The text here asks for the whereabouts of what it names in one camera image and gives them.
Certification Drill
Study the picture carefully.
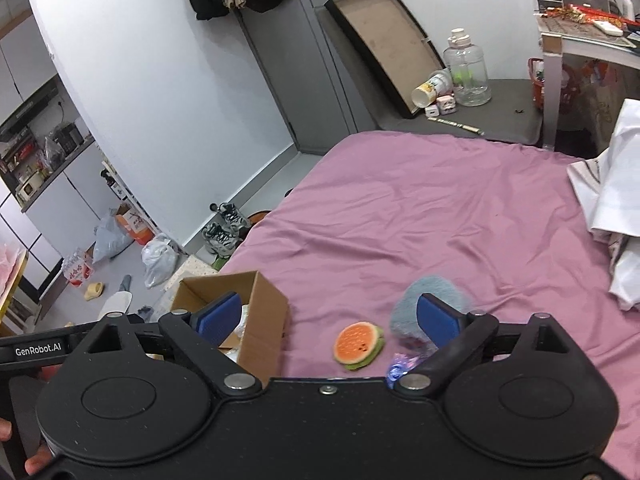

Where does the black framed board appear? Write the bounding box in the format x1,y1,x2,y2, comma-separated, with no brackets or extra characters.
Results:
324,0,446,120

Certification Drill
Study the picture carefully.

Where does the grey plastic bag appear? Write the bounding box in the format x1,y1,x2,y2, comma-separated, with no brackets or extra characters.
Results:
92,210,136,264

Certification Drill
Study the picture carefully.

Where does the purple shiny wrapper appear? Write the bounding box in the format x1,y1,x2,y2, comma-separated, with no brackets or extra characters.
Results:
385,352,427,386

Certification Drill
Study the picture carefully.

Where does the kitchen counter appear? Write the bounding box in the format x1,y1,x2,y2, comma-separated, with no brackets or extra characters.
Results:
0,75,103,221

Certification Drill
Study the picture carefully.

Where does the grey door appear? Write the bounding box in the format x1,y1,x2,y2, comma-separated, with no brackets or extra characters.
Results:
235,0,378,156

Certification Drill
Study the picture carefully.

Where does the person's left hand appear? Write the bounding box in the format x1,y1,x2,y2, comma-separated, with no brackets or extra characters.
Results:
0,417,53,480

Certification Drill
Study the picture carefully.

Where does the paper cup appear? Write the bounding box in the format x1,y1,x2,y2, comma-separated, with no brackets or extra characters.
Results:
411,69,453,108

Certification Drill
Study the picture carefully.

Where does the burger plush toy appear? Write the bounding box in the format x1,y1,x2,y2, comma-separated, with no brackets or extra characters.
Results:
333,322,386,372

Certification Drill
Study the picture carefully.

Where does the thin patterned stick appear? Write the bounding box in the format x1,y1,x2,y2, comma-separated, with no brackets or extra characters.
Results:
429,116,485,136

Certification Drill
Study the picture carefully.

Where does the red white snack pack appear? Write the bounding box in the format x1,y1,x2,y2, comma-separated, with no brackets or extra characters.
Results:
62,247,96,289

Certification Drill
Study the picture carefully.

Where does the pink bed sheet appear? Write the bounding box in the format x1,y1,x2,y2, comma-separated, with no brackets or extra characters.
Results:
215,130,640,480

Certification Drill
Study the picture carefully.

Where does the orange white carton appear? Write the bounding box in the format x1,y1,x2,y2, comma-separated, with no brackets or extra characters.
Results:
116,203,156,247

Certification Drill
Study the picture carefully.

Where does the red basket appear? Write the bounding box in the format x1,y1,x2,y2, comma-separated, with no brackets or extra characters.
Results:
527,57,576,113

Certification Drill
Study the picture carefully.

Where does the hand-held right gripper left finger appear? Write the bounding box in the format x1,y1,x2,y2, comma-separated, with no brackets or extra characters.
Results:
82,291,263,395

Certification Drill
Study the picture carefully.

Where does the grey fluffy plush toy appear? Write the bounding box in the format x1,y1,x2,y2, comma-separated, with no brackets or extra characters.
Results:
389,274,473,356

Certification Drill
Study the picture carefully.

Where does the white plastic bag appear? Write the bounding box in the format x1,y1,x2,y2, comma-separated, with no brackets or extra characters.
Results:
141,233,180,289

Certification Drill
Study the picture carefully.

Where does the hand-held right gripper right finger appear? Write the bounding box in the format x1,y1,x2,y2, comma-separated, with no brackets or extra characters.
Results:
392,292,581,393

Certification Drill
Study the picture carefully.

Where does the grey white sneaker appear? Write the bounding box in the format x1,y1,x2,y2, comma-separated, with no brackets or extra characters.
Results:
201,222,239,257
210,202,252,234

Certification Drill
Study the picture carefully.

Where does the white desk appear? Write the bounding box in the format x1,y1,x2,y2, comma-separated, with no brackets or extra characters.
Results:
537,7,640,152

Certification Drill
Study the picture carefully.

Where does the beige dotted cloth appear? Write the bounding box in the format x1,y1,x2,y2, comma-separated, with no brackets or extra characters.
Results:
167,252,222,311

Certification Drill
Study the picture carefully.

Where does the clear water jug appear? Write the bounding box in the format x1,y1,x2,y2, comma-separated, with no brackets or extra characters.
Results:
443,28,492,107

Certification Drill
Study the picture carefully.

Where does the white crumpled cloth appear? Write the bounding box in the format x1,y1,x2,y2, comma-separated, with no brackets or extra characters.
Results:
566,99,640,312

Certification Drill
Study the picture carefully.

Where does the cardboard box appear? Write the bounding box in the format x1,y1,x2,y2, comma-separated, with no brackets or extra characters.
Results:
170,270,291,390

